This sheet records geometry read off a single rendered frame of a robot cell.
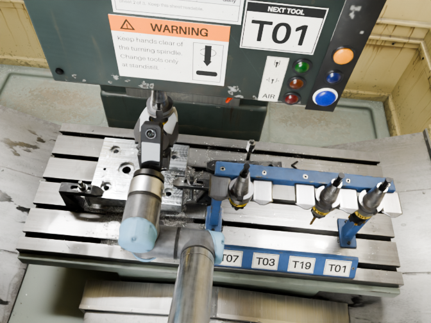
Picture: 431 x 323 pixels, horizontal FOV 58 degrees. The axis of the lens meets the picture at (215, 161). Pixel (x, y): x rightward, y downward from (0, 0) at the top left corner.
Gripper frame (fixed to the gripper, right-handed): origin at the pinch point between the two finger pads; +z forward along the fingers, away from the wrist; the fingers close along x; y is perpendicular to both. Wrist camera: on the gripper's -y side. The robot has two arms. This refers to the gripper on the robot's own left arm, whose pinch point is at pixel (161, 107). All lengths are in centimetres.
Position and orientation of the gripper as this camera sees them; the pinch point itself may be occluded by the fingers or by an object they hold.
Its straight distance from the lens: 98.0
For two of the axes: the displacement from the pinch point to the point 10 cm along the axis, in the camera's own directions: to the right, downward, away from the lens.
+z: 0.7, -8.3, 5.5
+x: 10.0, 1.0, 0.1
